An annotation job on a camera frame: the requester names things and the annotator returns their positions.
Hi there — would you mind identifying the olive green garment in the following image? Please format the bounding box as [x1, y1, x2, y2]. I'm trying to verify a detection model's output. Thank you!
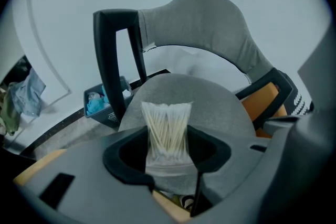
[0, 82, 22, 137]

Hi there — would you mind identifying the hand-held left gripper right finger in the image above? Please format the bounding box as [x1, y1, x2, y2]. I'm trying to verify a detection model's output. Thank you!
[186, 125, 232, 217]

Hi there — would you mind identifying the clear cotton swab packet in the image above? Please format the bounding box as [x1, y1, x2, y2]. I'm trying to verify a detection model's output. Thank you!
[141, 101, 198, 194]

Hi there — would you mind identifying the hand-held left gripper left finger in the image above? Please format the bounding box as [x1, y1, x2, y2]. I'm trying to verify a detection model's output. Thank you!
[102, 125, 156, 193]

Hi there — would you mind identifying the teal fluffy cloth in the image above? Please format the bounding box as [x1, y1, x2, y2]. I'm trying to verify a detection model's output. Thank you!
[86, 98, 111, 116]
[101, 85, 110, 103]

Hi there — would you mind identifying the blue denim garment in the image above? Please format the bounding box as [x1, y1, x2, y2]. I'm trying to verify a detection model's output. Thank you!
[12, 68, 47, 118]

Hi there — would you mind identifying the grey upholstered chair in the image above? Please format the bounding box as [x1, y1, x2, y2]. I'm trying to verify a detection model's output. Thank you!
[93, 0, 293, 194]

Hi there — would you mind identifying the dark plastic bin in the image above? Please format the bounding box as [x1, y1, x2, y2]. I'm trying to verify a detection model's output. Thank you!
[83, 75, 134, 129]

